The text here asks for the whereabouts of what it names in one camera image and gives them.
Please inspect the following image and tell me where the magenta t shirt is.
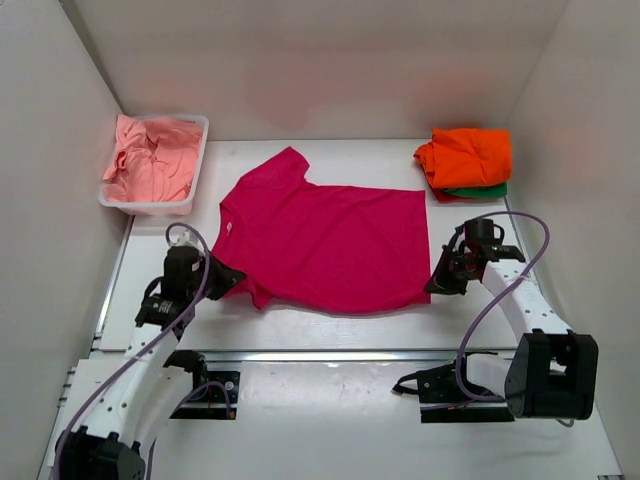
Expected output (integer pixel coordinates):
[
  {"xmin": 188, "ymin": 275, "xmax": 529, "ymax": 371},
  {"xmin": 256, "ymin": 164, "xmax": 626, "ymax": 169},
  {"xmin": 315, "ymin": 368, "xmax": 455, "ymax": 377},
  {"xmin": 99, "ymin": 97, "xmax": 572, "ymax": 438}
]
[{"xmin": 212, "ymin": 147, "xmax": 431, "ymax": 315}]

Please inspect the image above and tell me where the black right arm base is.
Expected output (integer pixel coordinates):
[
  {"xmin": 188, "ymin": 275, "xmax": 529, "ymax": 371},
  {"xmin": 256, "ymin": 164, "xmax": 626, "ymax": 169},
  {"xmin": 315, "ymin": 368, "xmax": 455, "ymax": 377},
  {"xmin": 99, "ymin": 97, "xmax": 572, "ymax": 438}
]
[{"xmin": 391, "ymin": 351, "xmax": 515, "ymax": 424}]

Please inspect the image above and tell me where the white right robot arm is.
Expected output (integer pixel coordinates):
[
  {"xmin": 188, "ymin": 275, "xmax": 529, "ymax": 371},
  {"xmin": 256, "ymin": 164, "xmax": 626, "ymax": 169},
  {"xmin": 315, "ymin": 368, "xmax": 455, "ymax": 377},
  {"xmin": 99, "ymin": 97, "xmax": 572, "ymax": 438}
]
[{"xmin": 424, "ymin": 214, "xmax": 599, "ymax": 424}]

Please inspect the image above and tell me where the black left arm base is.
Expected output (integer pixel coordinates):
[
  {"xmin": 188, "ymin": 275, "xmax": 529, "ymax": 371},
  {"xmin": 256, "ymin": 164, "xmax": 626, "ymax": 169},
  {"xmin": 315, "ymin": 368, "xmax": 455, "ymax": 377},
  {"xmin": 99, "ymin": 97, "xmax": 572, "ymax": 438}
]
[{"xmin": 165, "ymin": 350, "xmax": 241, "ymax": 421}]

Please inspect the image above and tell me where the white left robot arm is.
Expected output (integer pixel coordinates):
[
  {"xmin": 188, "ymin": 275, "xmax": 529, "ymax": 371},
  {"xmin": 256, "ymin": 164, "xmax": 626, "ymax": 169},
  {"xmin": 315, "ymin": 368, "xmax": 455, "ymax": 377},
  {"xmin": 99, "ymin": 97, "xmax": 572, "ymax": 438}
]
[{"xmin": 52, "ymin": 246, "xmax": 245, "ymax": 479}]

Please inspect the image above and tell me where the white plastic basket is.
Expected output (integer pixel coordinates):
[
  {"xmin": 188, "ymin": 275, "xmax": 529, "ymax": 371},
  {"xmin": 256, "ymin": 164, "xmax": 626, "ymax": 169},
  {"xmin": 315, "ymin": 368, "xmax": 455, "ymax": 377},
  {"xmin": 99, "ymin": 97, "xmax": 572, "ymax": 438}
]
[{"xmin": 98, "ymin": 114, "xmax": 209, "ymax": 216}]

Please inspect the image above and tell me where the red folded t shirt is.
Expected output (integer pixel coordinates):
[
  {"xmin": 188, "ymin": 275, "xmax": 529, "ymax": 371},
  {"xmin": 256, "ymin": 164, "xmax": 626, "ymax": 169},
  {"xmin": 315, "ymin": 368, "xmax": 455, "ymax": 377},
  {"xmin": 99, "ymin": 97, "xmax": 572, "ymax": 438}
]
[{"xmin": 431, "ymin": 189, "xmax": 462, "ymax": 203}]

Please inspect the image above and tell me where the green folded t shirt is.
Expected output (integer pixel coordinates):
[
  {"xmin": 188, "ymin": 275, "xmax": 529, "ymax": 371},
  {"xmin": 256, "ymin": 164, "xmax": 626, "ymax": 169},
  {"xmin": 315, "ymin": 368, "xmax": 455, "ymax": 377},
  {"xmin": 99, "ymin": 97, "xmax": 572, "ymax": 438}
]
[{"xmin": 443, "ymin": 182, "xmax": 508, "ymax": 199}]

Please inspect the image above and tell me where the orange folded t shirt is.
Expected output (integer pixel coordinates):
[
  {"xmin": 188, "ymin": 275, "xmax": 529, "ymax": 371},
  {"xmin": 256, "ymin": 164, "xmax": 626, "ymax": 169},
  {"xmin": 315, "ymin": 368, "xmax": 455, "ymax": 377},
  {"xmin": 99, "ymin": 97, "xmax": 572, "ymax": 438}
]
[{"xmin": 414, "ymin": 128, "xmax": 512, "ymax": 189}]

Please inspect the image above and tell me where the pink t shirt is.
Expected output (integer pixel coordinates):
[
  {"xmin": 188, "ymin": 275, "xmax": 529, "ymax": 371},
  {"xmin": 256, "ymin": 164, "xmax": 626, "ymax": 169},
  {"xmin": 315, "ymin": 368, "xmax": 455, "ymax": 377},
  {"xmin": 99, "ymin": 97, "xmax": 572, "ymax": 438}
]
[{"xmin": 103, "ymin": 115, "xmax": 204, "ymax": 203}]

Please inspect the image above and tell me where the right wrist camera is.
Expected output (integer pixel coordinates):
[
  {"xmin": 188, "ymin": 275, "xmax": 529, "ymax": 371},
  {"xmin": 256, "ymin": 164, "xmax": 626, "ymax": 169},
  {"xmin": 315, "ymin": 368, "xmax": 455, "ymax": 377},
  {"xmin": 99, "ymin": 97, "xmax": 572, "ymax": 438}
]
[{"xmin": 463, "ymin": 218, "xmax": 505, "ymax": 248}]

